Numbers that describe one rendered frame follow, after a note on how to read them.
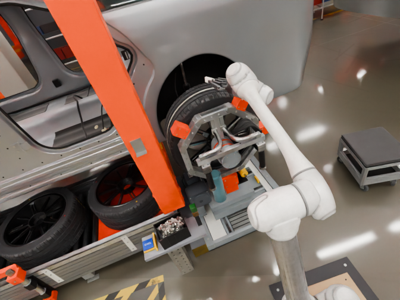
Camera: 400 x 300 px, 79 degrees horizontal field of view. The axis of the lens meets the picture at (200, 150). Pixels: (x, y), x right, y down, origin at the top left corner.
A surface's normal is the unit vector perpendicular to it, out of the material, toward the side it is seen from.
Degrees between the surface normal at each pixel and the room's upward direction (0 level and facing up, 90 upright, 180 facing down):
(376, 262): 0
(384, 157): 0
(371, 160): 0
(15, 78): 90
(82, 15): 90
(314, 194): 30
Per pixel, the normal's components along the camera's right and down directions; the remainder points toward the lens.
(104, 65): 0.30, 0.56
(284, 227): 0.07, 0.38
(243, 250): -0.23, -0.74
